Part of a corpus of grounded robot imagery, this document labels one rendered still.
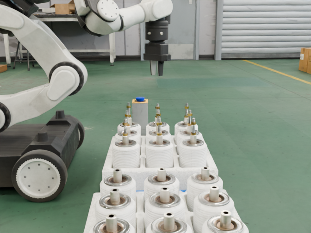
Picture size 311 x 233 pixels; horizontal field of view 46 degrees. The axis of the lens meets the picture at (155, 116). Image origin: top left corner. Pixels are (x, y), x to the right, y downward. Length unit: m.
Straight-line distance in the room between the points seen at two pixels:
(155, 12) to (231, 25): 5.16
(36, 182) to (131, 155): 0.41
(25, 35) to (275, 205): 1.16
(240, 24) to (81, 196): 5.39
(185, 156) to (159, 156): 0.09
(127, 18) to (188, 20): 5.12
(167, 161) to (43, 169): 0.47
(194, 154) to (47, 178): 0.56
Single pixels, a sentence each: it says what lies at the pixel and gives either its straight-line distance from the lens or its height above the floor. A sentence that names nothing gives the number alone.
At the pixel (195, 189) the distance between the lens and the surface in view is 0.98.
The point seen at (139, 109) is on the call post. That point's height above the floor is 0.28.
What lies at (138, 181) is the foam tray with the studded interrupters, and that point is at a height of 0.14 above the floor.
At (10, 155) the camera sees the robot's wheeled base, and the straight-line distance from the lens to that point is 1.51.
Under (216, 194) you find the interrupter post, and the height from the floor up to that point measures 0.27.
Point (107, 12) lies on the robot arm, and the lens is 1.22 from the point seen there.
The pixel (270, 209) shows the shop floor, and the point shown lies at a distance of 1.43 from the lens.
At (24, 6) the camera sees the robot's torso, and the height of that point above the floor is 0.72.
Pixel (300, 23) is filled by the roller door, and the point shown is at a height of 0.60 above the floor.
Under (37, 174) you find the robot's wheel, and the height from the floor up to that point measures 0.11.
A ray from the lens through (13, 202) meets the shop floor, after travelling 1.52.
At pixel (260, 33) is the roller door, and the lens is 6.63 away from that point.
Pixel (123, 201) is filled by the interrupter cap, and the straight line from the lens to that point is 0.89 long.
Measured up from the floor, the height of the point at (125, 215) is 0.24.
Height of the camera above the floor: 0.67
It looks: 15 degrees down
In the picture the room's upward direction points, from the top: straight up
